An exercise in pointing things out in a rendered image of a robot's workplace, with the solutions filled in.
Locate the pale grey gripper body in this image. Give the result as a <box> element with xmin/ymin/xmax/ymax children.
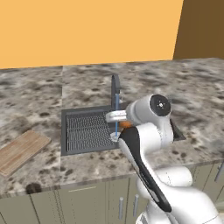
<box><xmin>105</xmin><ymin>109</ymin><xmax>129</xmax><ymax>123</ymax></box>

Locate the orange tangerine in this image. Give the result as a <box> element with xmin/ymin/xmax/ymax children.
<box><xmin>120</xmin><ymin>120</ymin><xmax>135</xmax><ymax>130</ymax></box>

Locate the dark grey sink faucet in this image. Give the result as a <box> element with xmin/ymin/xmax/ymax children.
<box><xmin>110</xmin><ymin>73</ymin><xmax>123</xmax><ymax>111</ymax></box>

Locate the grey ribbed sink drainer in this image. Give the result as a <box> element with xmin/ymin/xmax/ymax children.
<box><xmin>65</xmin><ymin>111</ymin><xmax>118</xmax><ymax>153</ymax></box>

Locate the dark grey sink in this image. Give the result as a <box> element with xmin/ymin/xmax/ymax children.
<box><xmin>59</xmin><ymin>105</ymin><xmax>187</xmax><ymax>158</ymax></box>

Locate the wooden cutting board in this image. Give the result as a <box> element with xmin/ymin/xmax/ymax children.
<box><xmin>0</xmin><ymin>129</ymin><xmax>53</xmax><ymax>179</ymax></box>

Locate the olive cabinet door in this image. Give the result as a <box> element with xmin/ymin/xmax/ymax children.
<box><xmin>128</xmin><ymin>174</ymin><xmax>151</xmax><ymax>224</ymax></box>
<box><xmin>0</xmin><ymin>193</ymin><xmax>39</xmax><ymax>224</ymax></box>
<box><xmin>106</xmin><ymin>178</ymin><xmax>131</xmax><ymax>224</ymax></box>
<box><xmin>190</xmin><ymin>162</ymin><xmax>224</xmax><ymax>205</ymax></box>

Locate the olive cabinet drawer front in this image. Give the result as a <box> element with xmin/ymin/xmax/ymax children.
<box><xmin>57</xmin><ymin>181</ymin><xmax>107</xmax><ymax>224</ymax></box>

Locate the pale drawer handle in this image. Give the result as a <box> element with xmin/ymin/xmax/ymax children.
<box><xmin>67</xmin><ymin>185</ymin><xmax>97</xmax><ymax>193</ymax></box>

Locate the grey cabinet door handle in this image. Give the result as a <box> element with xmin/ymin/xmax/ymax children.
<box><xmin>133</xmin><ymin>193</ymin><xmax>140</xmax><ymax>218</ymax></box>
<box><xmin>214</xmin><ymin>162</ymin><xmax>224</xmax><ymax>183</ymax></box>
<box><xmin>118</xmin><ymin>196</ymin><xmax>124</xmax><ymax>221</ymax></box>

